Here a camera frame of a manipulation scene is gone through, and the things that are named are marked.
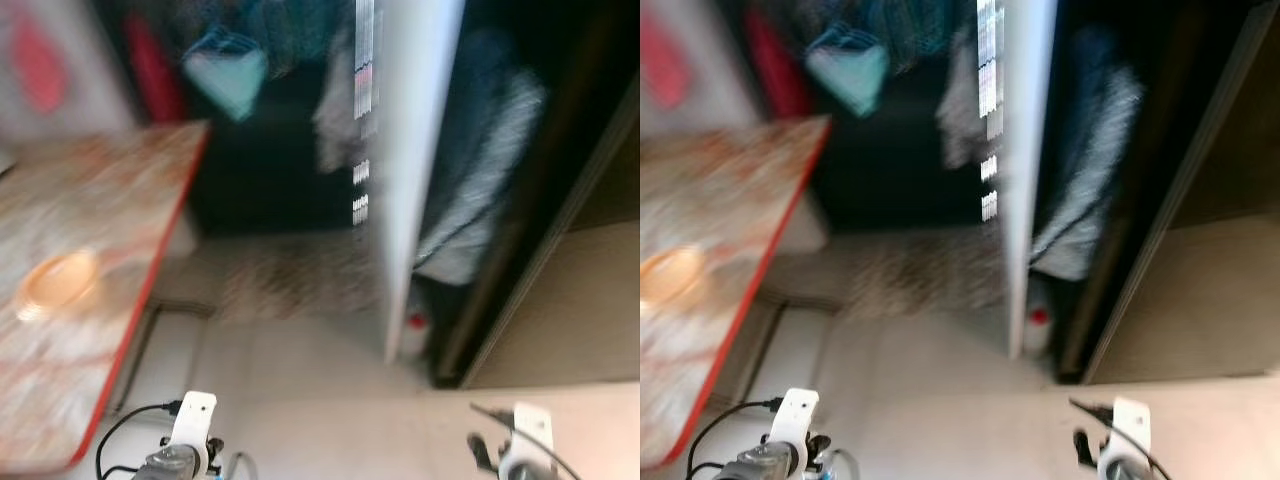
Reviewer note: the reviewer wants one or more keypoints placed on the red hanging fabric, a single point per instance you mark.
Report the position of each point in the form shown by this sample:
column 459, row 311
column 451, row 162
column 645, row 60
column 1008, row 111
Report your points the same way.
column 155, row 70
column 778, row 65

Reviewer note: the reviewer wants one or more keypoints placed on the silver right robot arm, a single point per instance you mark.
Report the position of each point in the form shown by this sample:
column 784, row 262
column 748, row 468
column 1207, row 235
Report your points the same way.
column 525, row 472
column 1127, row 470

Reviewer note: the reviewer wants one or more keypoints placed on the white bottle red cap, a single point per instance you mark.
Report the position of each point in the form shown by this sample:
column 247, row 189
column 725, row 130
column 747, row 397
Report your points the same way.
column 1038, row 330
column 415, row 335

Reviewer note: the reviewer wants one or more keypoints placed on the grey bubble wrap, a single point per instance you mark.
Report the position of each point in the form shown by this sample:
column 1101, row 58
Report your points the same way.
column 1090, row 190
column 480, row 190

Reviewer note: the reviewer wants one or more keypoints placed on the orange bowl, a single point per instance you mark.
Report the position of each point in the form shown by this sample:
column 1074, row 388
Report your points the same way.
column 60, row 280
column 672, row 275

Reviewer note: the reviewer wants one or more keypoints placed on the grey hanging cloth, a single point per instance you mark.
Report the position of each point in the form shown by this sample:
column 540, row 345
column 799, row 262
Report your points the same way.
column 338, row 120
column 962, row 110

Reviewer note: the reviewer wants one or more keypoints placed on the red wall decoration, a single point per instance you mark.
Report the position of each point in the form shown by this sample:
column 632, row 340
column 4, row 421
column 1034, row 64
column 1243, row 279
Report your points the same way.
column 662, row 62
column 38, row 65

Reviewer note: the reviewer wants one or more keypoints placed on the red edged table floral cloth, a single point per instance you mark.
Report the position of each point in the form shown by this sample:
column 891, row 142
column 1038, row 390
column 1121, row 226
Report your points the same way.
column 90, row 350
column 720, row 340

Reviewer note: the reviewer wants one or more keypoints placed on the patterned floor mat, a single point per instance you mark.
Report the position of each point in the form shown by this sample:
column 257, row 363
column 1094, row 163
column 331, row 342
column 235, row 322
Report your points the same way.
column 900, row 278
column 290, row 280

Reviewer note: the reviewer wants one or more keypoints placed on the teal cloth bag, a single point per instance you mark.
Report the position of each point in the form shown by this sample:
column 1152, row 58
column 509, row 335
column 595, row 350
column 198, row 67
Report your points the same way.
column 228, row 80
column 850, row 72

